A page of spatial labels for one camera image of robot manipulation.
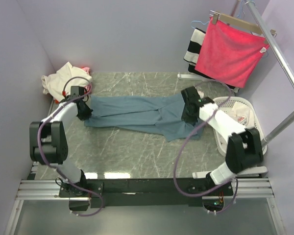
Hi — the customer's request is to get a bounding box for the blue t shirt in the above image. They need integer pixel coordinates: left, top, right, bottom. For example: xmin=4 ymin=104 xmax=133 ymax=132
xmin=84 ymin=94 xmax=202 ymax=141

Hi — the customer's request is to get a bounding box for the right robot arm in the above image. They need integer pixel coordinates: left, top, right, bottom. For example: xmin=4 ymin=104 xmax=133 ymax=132
xmin=181 ymin=86 xmax=263 ymax=195

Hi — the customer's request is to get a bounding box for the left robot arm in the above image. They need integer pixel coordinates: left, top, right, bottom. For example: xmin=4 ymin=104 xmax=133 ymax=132
xmin=29 ymin=86 xmax=93 ymax=197

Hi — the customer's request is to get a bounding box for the pink folded t shirt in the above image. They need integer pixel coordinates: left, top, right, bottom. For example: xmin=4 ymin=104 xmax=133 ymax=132
xmin=81 ymin=67 xmax=93 ymax=92

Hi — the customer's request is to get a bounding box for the cream folded t shirt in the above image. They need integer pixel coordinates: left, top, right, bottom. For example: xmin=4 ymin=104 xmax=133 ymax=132
xmin=41 ymin=62 xmax=87 ymax=102

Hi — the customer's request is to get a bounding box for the white laundry basket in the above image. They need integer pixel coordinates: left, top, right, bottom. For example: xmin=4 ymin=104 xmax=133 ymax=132
xmin=213 ymin=96 xmax=264 ymax=157

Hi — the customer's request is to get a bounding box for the white t shirt in basket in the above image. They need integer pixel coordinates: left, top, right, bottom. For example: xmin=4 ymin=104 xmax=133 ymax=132
xmin=222 ymin=101 xmax=255 ymax=128

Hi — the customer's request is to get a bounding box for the black white striped cloth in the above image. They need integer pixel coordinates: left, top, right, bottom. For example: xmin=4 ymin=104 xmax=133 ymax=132
xmin=183 ymin=27 xmax=241 ymax=93

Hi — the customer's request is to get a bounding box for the red towel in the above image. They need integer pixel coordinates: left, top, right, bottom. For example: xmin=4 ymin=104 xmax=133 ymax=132
xmin=195 ymin=18 xmax=270 ymax=88

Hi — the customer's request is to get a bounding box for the black base beam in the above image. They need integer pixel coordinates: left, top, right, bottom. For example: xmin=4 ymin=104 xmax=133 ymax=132
xmin=58 ymin=177 xmax=236 ymax=209

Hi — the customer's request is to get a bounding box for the metal clothes rack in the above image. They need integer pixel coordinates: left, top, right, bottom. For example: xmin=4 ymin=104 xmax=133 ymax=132
xmin=177 ymin=0 xmax=294 ymax=179

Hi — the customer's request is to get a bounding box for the wooden clip hanger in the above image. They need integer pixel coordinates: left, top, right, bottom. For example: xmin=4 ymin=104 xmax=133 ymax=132
xmin=210 ymin=10 xmax=264 ymax=35

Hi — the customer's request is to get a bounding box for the aluminium rail frame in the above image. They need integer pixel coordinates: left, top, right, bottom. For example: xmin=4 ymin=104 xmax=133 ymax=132
xmin=3 ymin=97 xmax=287 ymax=235

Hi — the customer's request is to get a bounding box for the blue wire hanger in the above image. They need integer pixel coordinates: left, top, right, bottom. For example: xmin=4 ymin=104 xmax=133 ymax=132
xmin=191 ymin=21 xmax=209 ymax=30

